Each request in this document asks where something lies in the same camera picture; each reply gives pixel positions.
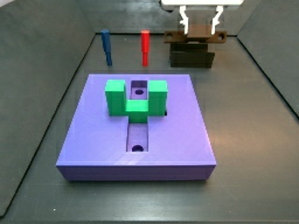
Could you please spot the blue cylindrical peg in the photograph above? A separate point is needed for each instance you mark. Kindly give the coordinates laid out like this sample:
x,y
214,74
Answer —
x,y
104,34

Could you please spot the brown T-shaped block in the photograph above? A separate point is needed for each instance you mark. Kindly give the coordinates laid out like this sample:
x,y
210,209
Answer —
x,y
199,33

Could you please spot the red cylindrical peg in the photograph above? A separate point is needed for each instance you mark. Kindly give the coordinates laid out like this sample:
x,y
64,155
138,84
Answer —
x,y
144,47

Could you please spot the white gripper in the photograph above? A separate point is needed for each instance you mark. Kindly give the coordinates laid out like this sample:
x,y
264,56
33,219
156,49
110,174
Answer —
x,y
199,5

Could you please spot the green U-shaped block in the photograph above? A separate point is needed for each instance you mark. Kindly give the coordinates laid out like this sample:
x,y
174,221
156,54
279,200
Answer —
x,y
138,109

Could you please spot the black angle bracket fixture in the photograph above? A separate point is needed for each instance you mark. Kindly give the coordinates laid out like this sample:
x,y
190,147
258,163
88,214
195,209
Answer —
x,y
191,55

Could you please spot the purple base block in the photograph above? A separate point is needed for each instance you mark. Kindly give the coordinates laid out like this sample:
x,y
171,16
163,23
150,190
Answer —
x,y
167,149

